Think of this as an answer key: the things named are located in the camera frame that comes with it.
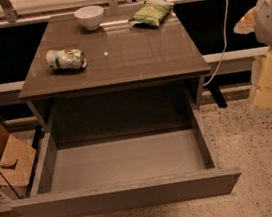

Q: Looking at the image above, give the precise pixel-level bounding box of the open cardboard box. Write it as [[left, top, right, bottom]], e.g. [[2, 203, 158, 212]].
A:
[[0, 124, 36, 200]]

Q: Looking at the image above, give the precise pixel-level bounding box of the white ceramic bowl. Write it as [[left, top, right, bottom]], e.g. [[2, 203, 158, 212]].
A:
[[74, 5, 104, 30]]

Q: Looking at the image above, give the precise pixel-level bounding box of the open grey top drawer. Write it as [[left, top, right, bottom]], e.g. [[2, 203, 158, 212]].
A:
[[0, 81, 246, 217]]

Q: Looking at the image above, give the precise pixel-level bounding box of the white hanging cable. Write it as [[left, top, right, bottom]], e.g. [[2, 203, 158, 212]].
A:
[[190, 0, 241, 88]]

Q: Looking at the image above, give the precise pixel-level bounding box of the green chip bag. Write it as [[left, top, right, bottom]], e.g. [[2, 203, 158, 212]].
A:
[[129, 0, 174, 27]]

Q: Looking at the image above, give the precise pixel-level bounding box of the white green 7up can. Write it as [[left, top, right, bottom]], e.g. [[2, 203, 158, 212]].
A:
[[45, 49, 87, 70]]

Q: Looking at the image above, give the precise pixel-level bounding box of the brown cabinet with glossy top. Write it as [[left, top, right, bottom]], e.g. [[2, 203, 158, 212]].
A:
[[19, 6, 209, 144]]

